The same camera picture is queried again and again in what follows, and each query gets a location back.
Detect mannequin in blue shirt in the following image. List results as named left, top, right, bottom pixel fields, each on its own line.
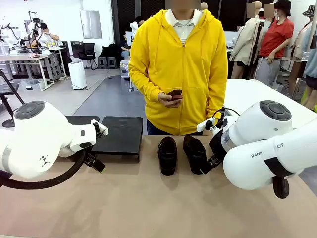
left=303, top=24, right=317, bottom=111

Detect person's right hand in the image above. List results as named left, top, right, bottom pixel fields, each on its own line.
left=157, top=91, right=183, bottom=108

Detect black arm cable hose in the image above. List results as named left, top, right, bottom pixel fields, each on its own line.
left=264, top=156, right=298, bottom=199
left=0, top=148, right=88, bottom=190

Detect person's left forearm yellow sleeve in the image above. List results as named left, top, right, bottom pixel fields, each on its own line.
left=206, top=74, right=228, bottom=120

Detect black tripod leg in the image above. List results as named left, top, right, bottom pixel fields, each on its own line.
left=0, top=69, right=25, bottom=105

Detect computer case with lights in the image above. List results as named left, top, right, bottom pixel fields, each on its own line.
left=120, top=60, right=131, bottom=77

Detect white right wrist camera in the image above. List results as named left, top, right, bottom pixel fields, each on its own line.
left=197, top=118, right=215, bottom=132

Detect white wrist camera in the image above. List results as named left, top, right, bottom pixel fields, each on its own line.
left=197, top=118, right=215, bottom=132
left=90, top=119, right=109, bottom=136

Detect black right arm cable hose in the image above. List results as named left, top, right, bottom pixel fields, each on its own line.
left=264, top=156, right=298, bottom=199

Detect white work desk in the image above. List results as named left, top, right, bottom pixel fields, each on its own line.
left=47, top=46, right=67, bottom=77

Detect black bar stool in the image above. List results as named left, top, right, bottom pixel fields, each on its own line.
left=0, top=83, right=27, bottom=128

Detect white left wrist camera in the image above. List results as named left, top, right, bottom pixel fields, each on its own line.
left=90, top=119, right=109, bottom=136

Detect black bag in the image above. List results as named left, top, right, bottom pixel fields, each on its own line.
left=100, top=43, right=117, bottom=58

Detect black white background robot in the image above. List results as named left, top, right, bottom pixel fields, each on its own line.
left=0, top=23, right=19, bottom=54
left=24, top=11, right=45, bottom=54

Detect grey wall panel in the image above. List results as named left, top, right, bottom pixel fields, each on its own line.
left=79, top=10, right=103, bottom=39

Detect background person white shirt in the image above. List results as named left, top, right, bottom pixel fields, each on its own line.
left=31, top=23, right=61, bottom=49

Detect white air purifier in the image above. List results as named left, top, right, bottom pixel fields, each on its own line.
left=68, top=61, right=88, bottom=90

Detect seated person dark clothes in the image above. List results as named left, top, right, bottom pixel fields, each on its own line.
left=120, top=39, right=131, bottom=60

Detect person's right forearm yellow sleeve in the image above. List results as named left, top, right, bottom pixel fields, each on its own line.
left=128, top=71, right=163, bottom=102

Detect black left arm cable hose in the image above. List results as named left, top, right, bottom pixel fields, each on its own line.
left=0, top=148, right=88, bottom=190

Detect white rounded table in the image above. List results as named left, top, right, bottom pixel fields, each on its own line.
left=224, top=78, right=317, bottom=129

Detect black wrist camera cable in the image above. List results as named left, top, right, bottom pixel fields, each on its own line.
left=212, top=107, right=240, bottom=124

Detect black loafer shoe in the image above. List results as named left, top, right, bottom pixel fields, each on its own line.
left=157, top=136, right=178, bottom=176
left=183, top=135, right=208, bottom=175

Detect clear plastic storage box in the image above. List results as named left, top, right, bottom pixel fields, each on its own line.
left=21, top=79, right=45, bottom=91

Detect person in yellow hoodie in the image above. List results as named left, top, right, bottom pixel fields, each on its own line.
left=128, top=0, right=228, bottom=136

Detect mannequin in beige coat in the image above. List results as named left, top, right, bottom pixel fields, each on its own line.
left=229, top=1, right=264, bottom=80

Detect dark red smartphone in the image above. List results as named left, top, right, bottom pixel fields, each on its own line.
left=167, top=90, right=184, bottom=103

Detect grey work desk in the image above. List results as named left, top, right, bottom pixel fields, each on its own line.
left=0, top=53, right=52, bottom=91

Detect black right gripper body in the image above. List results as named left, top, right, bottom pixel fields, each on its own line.
left=209, top=130, right=225, bottom=161

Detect mannequin with bucket hat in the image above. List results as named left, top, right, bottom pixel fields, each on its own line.
left=288, top=4, right=315, bottom=100

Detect mannequin in red shirt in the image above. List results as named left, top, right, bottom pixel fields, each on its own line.
left=255, top=0, right=295, bottom=87

